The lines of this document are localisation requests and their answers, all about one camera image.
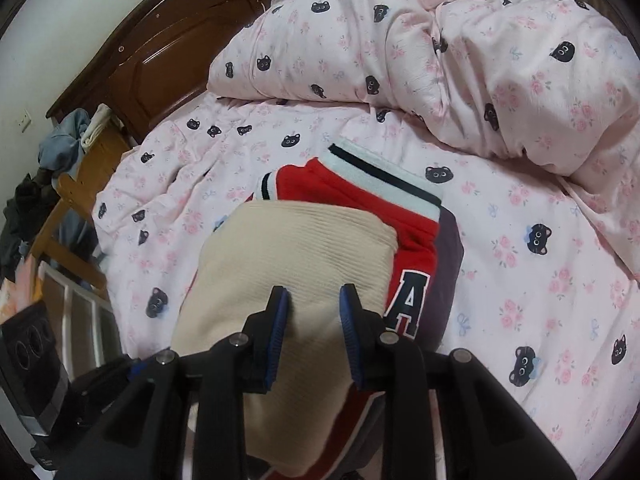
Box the black garment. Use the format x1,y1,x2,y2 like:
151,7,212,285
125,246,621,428
0,172,57,282

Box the cat print bed sheet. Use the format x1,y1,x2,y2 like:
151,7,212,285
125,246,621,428
92,91,640,480

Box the white metal rack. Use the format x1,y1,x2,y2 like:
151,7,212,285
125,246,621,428
37,259,122,363

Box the white garment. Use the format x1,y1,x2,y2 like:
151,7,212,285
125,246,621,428
80,103,119,149

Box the pink cat print quilt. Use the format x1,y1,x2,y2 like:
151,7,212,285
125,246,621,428
207,0,640,281

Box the beige ribbed sweater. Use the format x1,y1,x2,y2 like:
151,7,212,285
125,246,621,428
170,200,399,479

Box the blue garment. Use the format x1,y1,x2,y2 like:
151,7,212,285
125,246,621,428
39,109,94,177

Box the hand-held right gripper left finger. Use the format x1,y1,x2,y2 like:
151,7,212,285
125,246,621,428
57,286,291,480

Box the black appliance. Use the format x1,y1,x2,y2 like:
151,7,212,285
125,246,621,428
0,302,72,463

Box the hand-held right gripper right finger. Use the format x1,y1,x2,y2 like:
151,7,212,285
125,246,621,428
339,284,576,480

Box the wooden chair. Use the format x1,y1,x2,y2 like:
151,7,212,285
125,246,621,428
29,122,132,292

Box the dark wooden headboard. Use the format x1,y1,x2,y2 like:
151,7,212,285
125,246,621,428
45,0,432,147

